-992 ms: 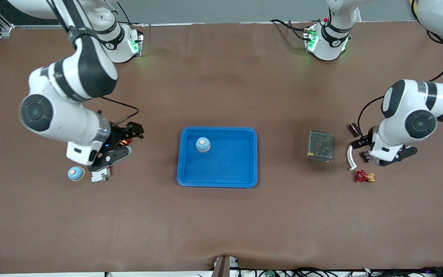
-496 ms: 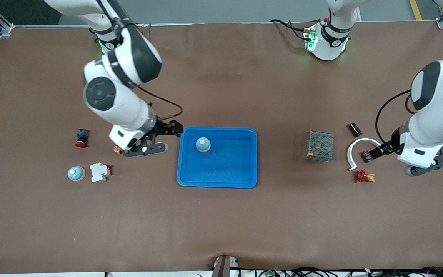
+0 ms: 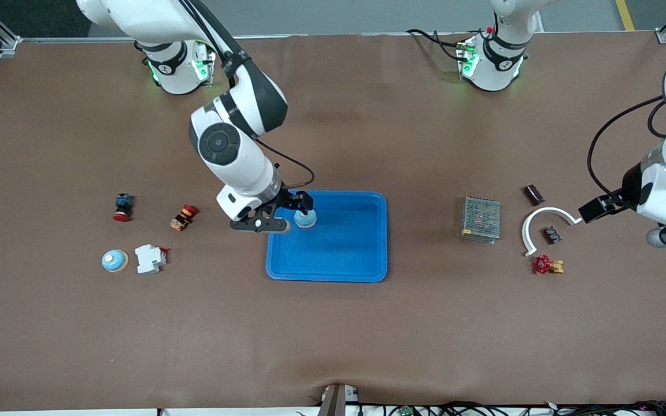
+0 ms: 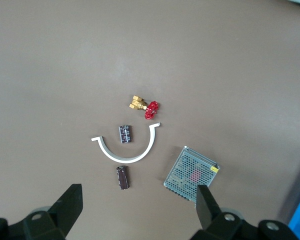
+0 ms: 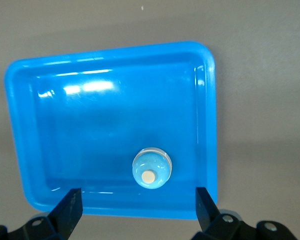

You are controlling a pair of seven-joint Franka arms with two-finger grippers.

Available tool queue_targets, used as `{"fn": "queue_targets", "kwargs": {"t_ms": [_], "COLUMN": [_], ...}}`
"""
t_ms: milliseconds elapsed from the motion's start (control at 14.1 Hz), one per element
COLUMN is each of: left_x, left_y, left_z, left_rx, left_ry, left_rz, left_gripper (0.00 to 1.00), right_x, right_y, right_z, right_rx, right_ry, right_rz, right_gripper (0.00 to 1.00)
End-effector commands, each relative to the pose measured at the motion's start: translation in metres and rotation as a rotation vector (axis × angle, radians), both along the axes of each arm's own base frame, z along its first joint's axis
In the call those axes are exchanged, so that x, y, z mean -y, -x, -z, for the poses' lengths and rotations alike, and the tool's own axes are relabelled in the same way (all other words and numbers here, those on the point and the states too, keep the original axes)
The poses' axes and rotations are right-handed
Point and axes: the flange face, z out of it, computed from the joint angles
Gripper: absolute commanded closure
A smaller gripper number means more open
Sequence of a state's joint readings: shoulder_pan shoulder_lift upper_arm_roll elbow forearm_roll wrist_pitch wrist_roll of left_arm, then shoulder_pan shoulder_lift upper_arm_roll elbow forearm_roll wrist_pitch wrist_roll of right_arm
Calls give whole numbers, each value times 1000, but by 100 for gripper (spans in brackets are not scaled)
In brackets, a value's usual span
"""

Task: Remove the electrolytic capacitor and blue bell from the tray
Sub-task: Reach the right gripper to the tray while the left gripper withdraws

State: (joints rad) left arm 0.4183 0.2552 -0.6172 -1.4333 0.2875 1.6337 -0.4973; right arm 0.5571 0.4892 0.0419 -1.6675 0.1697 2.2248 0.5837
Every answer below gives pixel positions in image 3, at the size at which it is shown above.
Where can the white circuit breaker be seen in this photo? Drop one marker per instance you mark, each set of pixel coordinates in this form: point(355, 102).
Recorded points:
point(149, 259)

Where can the red mushroom push button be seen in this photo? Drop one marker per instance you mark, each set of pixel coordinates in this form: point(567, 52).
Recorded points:
point(123, 207)

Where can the metal mesh power supply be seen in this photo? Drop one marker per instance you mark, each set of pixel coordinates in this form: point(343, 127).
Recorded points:
point(481, 219)

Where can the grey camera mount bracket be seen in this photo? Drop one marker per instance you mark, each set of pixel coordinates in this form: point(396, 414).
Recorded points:
point(337, 400)

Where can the blue plastic tray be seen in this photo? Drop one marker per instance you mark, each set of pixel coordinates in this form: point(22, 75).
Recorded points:
point(339, 254)

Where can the brass valve red handwheel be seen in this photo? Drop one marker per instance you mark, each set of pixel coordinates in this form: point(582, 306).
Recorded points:
point(542, 264)

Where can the small black component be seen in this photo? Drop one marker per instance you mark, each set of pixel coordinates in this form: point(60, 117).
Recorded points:
point(551, 234)

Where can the brown table cover mat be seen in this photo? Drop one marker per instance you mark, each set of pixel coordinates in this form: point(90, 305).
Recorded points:
point(333, 335)

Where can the orange and red switch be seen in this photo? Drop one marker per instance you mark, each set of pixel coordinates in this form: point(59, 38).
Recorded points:
point(182, 218)

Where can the blue dome call bell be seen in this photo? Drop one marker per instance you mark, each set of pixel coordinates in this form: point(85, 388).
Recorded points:
point(114, 261)
point(306, 220)

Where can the dark brown cylindrical capacitor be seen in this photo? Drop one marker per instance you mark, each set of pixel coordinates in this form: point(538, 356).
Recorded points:
point(533, 194)

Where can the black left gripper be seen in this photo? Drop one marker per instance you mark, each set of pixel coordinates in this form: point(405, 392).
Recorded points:
point(618, 198)

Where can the white semicircular pipe clamp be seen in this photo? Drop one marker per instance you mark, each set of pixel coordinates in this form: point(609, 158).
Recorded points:
point(550, 210)

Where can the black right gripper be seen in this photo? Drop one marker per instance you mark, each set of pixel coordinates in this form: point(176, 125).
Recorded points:
point(289, 200)

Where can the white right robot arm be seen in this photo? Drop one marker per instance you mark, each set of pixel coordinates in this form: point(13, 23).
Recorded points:
point(235, 156)

